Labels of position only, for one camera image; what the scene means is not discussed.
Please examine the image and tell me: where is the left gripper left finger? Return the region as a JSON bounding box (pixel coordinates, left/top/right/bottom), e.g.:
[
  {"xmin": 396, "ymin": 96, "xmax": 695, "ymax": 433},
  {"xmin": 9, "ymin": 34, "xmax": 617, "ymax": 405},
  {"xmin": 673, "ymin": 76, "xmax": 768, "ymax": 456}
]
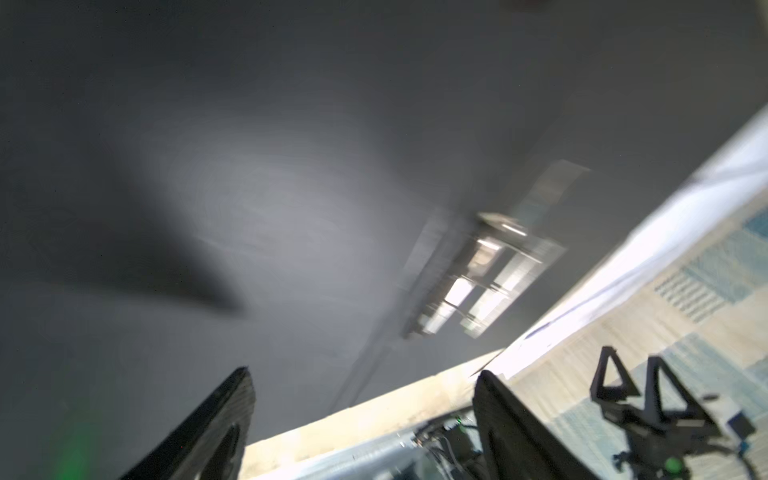
[{"xmin": 122, "ymin": 366, "xmax": 256, "ymax": 480}]

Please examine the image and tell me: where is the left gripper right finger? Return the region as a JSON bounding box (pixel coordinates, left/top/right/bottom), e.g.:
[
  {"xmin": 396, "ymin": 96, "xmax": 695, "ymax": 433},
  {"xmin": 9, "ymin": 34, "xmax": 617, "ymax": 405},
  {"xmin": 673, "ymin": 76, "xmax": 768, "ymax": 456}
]
[{"xmin": 472, "ymin": 370, "xmax": 598, "ymax": 480}]

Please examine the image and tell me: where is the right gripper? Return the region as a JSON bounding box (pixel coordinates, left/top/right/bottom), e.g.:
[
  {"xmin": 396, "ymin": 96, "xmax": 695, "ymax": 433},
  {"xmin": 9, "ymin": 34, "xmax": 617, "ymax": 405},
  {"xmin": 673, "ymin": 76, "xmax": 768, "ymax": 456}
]
[{"xmin": 589, "ymin": 345, "xmax": 757, "ymax": 480}]

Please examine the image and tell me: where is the diagram sheet top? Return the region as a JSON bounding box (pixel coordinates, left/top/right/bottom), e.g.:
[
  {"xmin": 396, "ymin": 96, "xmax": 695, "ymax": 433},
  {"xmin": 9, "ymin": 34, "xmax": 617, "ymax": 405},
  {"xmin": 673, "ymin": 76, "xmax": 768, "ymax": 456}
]
[{"xmin": 484, "ymin": 109, "xmax": 767, "ymax": 379}]

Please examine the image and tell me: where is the red folder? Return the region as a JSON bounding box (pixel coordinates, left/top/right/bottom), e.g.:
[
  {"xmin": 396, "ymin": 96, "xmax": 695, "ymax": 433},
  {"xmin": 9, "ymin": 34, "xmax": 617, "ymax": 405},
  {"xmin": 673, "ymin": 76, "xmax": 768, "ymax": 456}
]
[{"xmin": 1, "ymin": 1, "xmax": 767, "ymax": 479}]

